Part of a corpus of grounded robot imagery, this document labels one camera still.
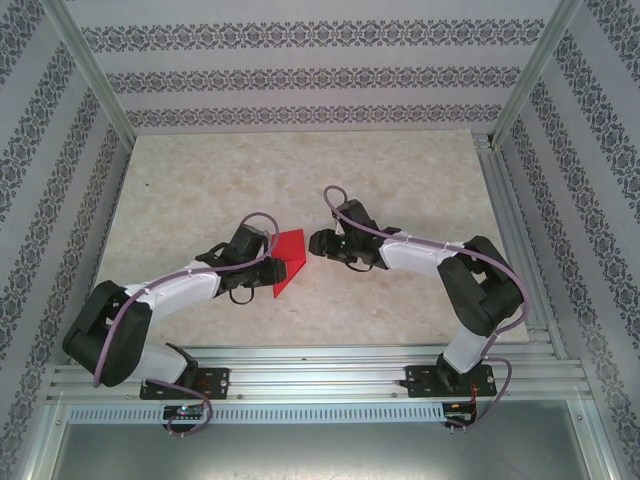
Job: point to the red square paper sheet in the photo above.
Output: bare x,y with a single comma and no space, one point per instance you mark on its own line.
295,247

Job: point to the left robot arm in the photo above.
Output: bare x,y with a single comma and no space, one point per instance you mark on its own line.
175,295

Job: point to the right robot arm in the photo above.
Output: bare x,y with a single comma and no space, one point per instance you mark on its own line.
415,255

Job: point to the long aluminium mounting rail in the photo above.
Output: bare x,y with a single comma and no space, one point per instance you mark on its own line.
320,375

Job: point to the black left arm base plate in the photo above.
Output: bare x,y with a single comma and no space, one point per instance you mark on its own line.
220,382

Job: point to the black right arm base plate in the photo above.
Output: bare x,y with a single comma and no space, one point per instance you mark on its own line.
417,380

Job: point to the aluminium side rail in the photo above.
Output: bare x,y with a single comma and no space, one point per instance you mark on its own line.
504,200

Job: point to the aluminium frame post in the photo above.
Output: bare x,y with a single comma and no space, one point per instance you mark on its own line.
535,70
95,75

